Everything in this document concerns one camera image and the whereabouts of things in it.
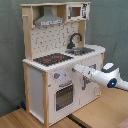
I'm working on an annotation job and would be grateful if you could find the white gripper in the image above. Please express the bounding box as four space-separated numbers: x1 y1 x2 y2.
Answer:
74 64 92 78

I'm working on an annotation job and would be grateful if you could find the white oven door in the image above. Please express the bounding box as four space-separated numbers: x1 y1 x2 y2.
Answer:
49 81 79 123

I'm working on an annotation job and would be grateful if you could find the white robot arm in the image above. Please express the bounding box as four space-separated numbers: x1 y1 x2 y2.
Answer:
74 63 128 91

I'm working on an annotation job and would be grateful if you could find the wooden toy kitchen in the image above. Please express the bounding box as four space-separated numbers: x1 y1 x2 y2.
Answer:
22 2 105 128

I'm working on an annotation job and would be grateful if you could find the white cabinet door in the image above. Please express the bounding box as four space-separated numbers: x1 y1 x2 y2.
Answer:
80 55 102 106

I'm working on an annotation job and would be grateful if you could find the grey toy sink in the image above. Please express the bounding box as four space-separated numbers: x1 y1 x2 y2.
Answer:
65 47 95 56

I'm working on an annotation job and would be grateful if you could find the black toy faucet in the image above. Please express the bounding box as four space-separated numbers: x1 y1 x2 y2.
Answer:
67 33 82 49

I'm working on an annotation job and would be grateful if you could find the black toy stovetop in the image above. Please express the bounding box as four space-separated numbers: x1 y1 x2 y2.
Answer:
34 53 71 66

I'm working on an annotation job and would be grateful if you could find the toy microwave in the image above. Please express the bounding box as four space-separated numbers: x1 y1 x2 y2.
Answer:
67 3 90 21

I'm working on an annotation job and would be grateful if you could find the grey range hood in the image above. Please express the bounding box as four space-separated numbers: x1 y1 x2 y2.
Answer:
35 5 64 27

